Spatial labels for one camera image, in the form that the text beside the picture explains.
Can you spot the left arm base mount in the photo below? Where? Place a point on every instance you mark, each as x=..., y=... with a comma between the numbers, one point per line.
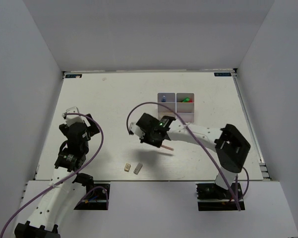
x=97, y=198

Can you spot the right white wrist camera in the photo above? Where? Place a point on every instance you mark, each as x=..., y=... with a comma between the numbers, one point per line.
x=136, y=130

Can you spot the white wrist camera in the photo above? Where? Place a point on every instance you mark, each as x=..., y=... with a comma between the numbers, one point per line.
x=136, y=130
x=70, y=116

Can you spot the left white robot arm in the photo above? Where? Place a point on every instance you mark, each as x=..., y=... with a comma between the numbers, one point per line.
x=66, y=181

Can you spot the right white organizer bin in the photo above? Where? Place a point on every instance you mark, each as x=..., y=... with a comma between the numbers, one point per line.
x=185, y=110

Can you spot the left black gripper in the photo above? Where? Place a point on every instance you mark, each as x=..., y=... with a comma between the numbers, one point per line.
x=91, y=130

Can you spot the orange marker pen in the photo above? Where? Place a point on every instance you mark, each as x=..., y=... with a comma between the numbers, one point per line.
x=167, y=147

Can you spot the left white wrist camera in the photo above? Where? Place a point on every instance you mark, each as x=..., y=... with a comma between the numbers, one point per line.
x=70, y=116

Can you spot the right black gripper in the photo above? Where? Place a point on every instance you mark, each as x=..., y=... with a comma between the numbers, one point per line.
x=145, y=140

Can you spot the black green highlighter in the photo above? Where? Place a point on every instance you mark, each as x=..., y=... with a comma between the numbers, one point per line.
x=185, y=100

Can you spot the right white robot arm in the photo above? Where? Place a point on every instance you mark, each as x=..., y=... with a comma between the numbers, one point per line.
x=228, y=143

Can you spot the grey eraser block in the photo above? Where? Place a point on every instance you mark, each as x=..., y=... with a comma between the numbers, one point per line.
x=138, y=168

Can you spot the right blue table label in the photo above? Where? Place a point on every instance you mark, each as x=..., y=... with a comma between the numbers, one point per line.
x=222, y=74

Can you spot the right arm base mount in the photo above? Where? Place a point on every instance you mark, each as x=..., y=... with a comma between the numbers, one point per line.
x=213, y=198

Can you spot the white organizer bin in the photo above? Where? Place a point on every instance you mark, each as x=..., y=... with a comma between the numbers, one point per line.
x=185, y=110
x=170, y=104

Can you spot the tan small eraser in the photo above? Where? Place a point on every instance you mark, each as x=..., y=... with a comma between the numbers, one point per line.
x=127, y=167

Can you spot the left blue table label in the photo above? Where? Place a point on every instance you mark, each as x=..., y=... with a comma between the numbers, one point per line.
x=73, y=75

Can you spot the blue table label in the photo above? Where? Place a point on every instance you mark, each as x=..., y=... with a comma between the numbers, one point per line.
x=73, y=75
x=222, y=74

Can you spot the left white organizer bin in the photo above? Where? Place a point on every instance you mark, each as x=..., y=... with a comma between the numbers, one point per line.
x=170, y=104

